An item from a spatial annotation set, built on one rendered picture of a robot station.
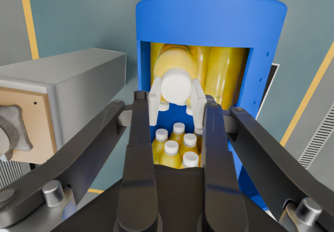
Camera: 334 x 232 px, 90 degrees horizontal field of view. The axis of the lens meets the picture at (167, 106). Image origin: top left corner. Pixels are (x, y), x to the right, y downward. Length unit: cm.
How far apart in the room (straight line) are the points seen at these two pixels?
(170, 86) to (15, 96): 57
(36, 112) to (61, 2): 121
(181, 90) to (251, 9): 15
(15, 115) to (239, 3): 68
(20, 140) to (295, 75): 188
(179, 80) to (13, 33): 190
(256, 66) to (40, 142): 71
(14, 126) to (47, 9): 125
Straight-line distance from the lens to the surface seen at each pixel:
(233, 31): 27
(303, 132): 219
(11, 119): 73
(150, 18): 30
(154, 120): 15
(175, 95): 21
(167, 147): 47
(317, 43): 187
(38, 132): 74
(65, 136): 84
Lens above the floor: 149
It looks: 66 degrees down
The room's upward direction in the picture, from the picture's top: 173 degrees counter-clockwise
